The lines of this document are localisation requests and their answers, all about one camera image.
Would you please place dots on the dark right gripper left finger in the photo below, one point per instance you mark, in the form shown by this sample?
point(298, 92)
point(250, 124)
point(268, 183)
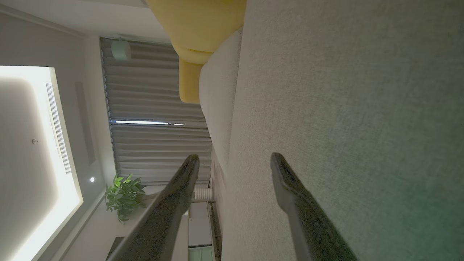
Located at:
point(159, 221)

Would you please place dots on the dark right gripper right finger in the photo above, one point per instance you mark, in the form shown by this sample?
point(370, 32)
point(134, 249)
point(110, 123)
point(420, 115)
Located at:
point(308, 224)

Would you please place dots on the mint and white media cabinet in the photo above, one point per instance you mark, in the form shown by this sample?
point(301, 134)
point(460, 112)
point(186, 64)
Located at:
point(199, 228)

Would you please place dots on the white ribbed plant pot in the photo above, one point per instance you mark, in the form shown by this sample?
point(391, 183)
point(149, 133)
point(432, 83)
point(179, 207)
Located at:
point(203, 194)

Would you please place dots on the black flat television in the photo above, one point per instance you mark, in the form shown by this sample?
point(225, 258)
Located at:
point(115, 250)

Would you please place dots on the grey sofa with yellow backrest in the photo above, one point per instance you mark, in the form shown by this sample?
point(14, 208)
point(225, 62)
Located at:
point(344, 108)

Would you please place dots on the grey pleated curtain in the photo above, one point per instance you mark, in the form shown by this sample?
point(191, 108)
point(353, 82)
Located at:
point(156, 90)

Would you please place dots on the long ceiling air vent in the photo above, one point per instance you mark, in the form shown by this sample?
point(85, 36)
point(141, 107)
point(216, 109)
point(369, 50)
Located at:
point(58, 130)

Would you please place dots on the floor lamp with mint shade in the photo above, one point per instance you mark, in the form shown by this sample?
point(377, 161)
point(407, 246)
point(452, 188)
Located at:
point(120, 50)

